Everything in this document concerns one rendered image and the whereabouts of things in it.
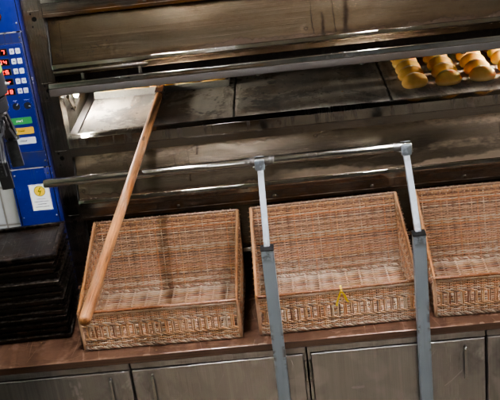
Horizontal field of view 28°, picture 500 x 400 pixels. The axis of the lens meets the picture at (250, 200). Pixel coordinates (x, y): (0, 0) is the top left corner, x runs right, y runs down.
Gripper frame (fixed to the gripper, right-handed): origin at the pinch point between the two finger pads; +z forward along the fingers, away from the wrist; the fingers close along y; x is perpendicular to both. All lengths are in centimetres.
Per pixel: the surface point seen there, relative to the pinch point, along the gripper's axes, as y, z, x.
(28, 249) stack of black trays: -79, 61, -26
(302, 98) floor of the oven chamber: -126, 41, 78
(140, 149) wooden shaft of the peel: -83, 33, 20
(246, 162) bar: -71, 39, 55
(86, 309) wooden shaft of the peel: 21.8, 29.3, 14.1
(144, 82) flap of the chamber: -95, 14, 25
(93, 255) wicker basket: -93, 75, -8
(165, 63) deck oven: -110, 13, 32
